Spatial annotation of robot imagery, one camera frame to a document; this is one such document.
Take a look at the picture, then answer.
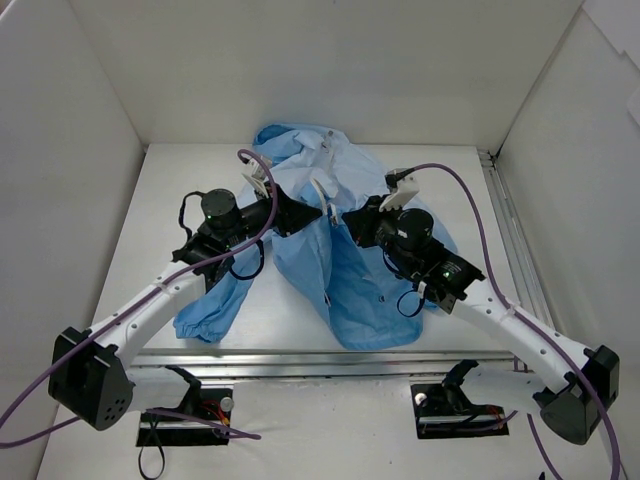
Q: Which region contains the aluminium rail right side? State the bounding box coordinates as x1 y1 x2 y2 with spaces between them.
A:
477 147 629 480

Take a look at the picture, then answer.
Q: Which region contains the light blue zip jacket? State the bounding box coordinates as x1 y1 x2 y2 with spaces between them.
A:
172 122 459 352

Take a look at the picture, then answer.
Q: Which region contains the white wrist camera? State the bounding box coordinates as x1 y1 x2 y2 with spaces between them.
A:
379 168 419 212
242 159 270 197

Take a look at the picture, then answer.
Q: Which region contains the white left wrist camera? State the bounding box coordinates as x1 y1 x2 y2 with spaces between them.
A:
242 159 270 197

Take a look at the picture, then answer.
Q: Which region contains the aluminium rail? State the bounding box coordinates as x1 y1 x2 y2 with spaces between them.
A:
131 350 515 380
477 147 629 480

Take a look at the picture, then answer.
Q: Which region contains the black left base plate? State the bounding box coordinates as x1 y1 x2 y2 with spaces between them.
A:
135 387 235 449

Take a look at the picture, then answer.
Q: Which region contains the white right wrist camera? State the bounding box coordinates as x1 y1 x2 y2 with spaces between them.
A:
379 168 419 212

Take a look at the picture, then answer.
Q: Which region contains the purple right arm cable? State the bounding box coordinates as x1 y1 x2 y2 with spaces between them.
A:
384 162 622 480

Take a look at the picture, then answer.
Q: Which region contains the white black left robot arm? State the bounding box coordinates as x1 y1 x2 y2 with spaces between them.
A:
48 185 322 431

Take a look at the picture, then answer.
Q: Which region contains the aluminium rail front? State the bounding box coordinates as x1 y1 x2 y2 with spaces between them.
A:
131 350 515 380

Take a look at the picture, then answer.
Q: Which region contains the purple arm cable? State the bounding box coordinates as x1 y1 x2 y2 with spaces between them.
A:
0 147 279 446
384 162 622 480

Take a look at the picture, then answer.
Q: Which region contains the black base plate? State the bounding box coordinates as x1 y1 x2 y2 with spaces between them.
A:
135 387 235 449
410 384 509 440

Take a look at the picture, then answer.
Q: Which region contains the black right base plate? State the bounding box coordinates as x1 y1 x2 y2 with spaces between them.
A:
410 384 509 440

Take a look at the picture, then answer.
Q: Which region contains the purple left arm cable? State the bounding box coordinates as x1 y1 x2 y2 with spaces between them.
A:
0 147 279 446

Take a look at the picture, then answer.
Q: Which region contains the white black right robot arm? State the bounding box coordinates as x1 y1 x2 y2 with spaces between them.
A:
342 197 620 445

